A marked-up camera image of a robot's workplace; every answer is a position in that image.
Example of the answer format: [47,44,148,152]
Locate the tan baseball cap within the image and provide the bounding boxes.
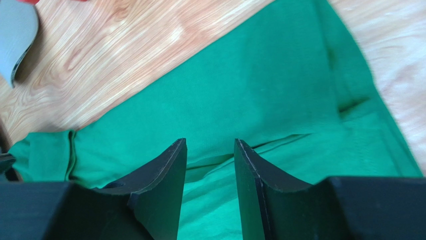
[0,0,39,88]

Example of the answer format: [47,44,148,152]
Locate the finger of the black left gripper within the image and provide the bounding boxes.
[0,153,16,182]

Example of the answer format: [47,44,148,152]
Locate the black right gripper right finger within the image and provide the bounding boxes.
[234,139,311,240]

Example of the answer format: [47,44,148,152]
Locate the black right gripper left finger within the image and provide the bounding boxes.
[98,138,187,240]

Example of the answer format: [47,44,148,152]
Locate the green t-shirt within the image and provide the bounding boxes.
[10,0,423,240]

